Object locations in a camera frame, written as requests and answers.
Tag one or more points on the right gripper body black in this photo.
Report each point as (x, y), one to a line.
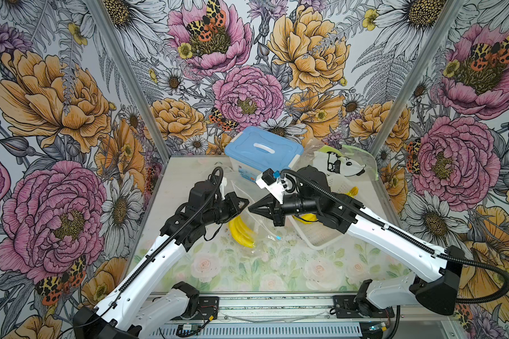
(294, 204)

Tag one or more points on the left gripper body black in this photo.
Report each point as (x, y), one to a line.
(218, 212)

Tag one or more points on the banana with white wrap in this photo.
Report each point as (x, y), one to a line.
(241, 233)

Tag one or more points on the yellow banana bunch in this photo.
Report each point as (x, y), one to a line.
(353, 192)

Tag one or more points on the panda zip-top bag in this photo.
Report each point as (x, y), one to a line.
(348, 161)

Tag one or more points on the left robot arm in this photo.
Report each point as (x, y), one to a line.
(123, 313)

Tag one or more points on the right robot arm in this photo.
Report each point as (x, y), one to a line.
(435, 274)

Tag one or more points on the white plastic basket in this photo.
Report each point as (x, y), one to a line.
(315, 234)

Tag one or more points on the blue lid storage box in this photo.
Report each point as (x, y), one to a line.
(255, 150)

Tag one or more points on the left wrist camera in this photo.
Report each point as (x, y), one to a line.
(222, 182)

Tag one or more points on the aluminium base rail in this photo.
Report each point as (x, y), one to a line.
(288, 315)

